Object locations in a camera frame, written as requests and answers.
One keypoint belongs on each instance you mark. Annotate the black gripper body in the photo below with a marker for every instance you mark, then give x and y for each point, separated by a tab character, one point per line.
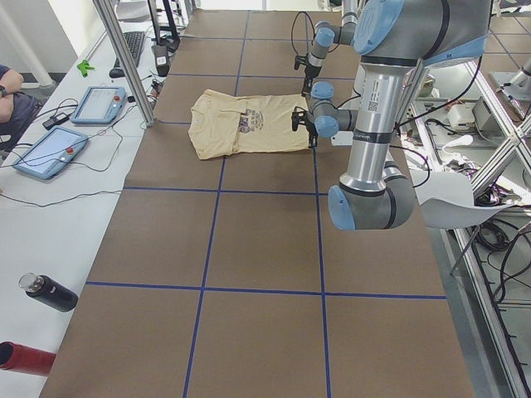
308	77
312	133

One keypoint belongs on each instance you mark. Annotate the cream long-sleeve printed shirt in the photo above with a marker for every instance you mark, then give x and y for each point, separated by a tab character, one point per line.
223	124

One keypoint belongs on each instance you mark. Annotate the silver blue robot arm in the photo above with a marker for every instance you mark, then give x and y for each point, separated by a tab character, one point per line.
325	36
391	37

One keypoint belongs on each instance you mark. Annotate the white moulded chair shell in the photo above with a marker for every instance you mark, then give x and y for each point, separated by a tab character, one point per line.
447	201

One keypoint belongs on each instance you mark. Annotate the black keyboard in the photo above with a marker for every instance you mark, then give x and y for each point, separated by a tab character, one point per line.
135	41

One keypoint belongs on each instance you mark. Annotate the black computer mouse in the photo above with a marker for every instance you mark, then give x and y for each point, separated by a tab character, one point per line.
116	73

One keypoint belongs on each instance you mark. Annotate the far blue teach pendant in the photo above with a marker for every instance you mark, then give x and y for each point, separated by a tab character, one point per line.
99	105

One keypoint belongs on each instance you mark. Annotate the blue teach pendant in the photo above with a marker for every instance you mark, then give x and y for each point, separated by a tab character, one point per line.
99	105
51	153

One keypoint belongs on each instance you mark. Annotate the green plastic clamp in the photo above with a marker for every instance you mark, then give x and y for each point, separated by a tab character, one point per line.
84	67

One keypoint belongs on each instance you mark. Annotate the black power adapter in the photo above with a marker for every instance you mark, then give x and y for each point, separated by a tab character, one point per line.
55	120

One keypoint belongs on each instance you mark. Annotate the near blue teach pendant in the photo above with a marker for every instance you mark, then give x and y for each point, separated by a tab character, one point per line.
51	153

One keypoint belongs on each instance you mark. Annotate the seated person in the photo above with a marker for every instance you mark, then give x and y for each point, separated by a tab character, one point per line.
18	110

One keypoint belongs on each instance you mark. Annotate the black water bottle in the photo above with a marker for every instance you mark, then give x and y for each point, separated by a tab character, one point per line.
46	290

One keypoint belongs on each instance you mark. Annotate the red water bottle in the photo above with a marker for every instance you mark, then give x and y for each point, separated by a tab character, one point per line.
24	359

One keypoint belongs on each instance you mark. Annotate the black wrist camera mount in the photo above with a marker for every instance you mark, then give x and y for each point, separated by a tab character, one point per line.
300	61
298	117

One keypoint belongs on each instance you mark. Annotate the aluminium frame post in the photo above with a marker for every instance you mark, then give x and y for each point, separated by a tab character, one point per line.
121	49

